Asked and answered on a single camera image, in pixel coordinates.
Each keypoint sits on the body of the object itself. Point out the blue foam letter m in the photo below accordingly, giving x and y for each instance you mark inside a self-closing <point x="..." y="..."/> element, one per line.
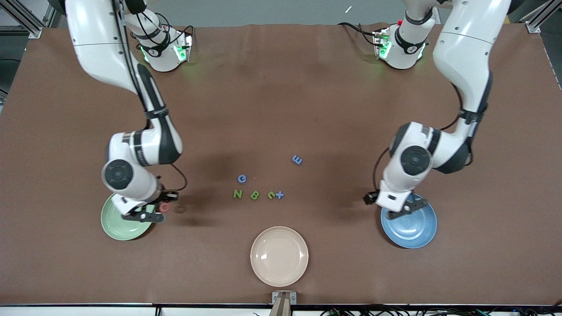
<point x="297" y="159"/>

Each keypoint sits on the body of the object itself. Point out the beige round plate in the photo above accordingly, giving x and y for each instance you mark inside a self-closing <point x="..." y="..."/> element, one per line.
<point x="279" y="256"/>

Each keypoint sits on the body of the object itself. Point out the wooden mount post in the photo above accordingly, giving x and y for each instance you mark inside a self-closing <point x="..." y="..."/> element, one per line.
<point x="281" y="309"/>

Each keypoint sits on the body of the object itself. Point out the green foam letter u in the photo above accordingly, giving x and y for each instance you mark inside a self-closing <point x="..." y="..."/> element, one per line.
<point x="268" y="195"/>

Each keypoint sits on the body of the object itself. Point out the green round plate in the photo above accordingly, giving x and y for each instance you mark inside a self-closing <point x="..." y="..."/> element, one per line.
<point x="120" y="230"/>

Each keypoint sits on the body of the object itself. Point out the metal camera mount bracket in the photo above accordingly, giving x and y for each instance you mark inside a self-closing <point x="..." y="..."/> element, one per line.
<point x="275" y="298"/>

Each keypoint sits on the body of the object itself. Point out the pink foam letter Q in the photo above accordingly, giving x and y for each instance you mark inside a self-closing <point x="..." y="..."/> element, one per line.
<point x="165" y="207"/>

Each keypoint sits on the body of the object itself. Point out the blue foam letter t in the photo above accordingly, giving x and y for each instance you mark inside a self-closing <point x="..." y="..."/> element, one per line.
<point x="279" y="195"/>

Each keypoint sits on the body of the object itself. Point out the blue foam letter G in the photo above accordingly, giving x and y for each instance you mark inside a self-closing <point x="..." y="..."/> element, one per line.
<point x="239" y="179"/>

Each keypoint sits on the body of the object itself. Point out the green foam letter N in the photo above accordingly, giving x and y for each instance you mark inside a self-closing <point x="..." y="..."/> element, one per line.
<point x="237" y="194"/>

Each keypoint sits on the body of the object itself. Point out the green foam letter B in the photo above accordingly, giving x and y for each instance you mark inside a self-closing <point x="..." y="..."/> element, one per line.
<point x="254" y="195"/>

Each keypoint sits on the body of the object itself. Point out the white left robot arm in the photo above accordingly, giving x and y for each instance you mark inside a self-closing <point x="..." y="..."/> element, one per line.
<point x="461" y="52"/>

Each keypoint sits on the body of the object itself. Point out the aluminium frame post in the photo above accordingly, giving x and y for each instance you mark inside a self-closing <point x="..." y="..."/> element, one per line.
<point x="533" y="26"/>
<point x="35" y="33"/>

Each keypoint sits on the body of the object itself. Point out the brown table mat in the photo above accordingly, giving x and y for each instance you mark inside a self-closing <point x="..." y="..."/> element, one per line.
<point x="281" y="109"/>

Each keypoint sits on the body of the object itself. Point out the blue round plate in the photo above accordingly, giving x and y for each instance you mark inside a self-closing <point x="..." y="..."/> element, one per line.
<point x="412" y="230"/>

